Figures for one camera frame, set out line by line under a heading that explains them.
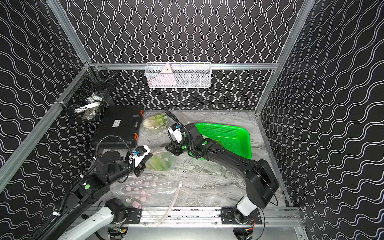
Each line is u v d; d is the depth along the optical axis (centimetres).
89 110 73
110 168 49
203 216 77
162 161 82
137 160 55
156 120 104
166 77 90
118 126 103
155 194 81
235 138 103
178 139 70
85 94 93
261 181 43
